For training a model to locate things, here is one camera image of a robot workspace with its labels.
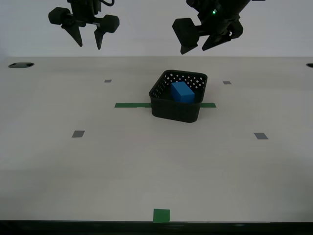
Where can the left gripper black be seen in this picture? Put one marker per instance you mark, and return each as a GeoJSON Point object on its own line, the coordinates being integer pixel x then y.
{"type": "Point", "coordinates": [83, 9]}

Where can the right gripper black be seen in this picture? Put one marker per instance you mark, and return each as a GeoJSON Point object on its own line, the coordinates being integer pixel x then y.
{"type": "Point", "coordinates": [217, 17]}

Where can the blue rectangular block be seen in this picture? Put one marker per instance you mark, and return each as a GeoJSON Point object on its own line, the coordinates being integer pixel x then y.
{"type": "Point", "coordinates": [182, 93]}

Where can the black perforated plastic basket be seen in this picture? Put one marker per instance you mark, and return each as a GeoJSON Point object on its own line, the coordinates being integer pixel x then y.
{"type": "Point", "coordinates": [174, 112]}

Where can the long green tape strip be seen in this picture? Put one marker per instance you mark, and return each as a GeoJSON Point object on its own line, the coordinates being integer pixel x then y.
{"type": "Point", "coordinates": [129, 105]}

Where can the green tape square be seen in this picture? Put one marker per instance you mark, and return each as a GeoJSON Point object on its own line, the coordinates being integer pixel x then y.
{"type": "Point", "coordinates": [161, 215]}

